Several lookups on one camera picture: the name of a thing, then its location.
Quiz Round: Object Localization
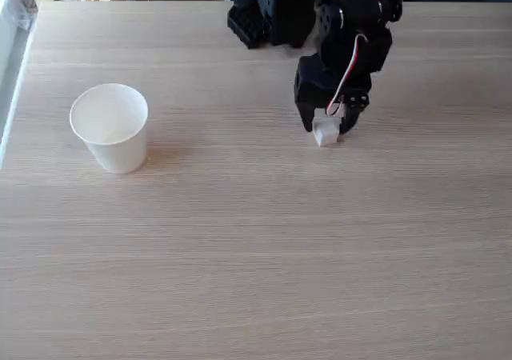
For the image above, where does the red and white servo cable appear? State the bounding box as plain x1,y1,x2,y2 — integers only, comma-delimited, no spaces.
326,34,367,118

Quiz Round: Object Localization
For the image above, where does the white paper cup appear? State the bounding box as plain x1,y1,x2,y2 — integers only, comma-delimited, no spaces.
69,82,150,174

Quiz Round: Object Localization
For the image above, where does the clear plastic bag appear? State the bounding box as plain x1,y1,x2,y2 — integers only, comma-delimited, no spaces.
0,0,39,32

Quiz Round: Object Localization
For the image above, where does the small white block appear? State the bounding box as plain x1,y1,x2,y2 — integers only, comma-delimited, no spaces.
312,119,342,148

